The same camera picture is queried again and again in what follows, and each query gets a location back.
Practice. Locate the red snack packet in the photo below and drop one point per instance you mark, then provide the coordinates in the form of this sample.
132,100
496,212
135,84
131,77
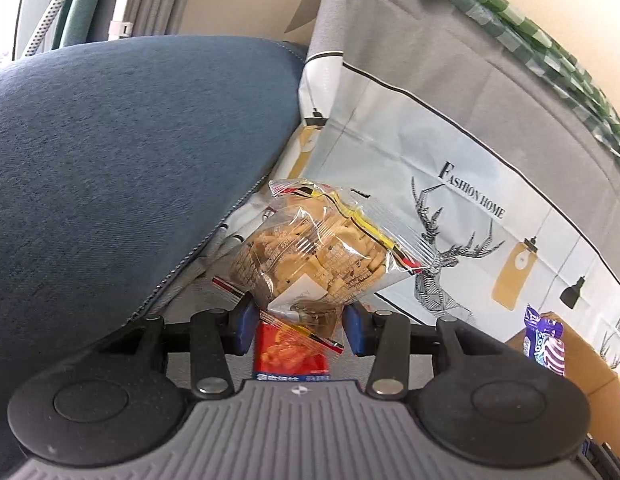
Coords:
290,360

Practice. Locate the clear yellow-red biscuit packet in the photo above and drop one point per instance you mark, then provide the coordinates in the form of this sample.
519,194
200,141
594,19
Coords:
310,255

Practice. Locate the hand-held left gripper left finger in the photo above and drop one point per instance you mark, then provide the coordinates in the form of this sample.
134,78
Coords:
244,325

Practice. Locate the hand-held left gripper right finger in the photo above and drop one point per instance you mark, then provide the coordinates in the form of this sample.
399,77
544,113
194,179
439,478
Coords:
355,327

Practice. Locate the cardboard box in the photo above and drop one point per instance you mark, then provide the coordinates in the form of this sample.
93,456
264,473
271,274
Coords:
585,375

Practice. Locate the green checked cloth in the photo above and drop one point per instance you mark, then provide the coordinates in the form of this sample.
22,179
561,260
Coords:
565,70

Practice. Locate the blue fabric cushion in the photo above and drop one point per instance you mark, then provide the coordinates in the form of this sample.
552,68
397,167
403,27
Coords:
114,160

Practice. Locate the purple snack packet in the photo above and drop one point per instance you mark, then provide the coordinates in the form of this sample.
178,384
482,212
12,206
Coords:
542,340

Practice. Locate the grey deer-print tablecloth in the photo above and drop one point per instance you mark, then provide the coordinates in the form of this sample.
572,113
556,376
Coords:
440,125

